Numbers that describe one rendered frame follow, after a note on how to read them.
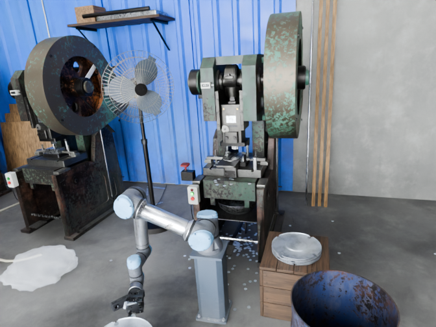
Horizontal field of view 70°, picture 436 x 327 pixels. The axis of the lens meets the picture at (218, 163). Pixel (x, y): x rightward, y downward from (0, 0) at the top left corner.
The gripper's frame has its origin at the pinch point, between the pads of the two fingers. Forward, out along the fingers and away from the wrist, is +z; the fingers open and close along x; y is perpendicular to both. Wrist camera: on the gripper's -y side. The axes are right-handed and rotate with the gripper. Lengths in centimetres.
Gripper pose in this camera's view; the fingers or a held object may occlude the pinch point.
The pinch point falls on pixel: (125, 322)
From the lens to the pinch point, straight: 173.8
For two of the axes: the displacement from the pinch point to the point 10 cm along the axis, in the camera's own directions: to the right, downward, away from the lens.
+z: 1.3, 3.0, -9.5
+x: 0.6, 9.5, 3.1
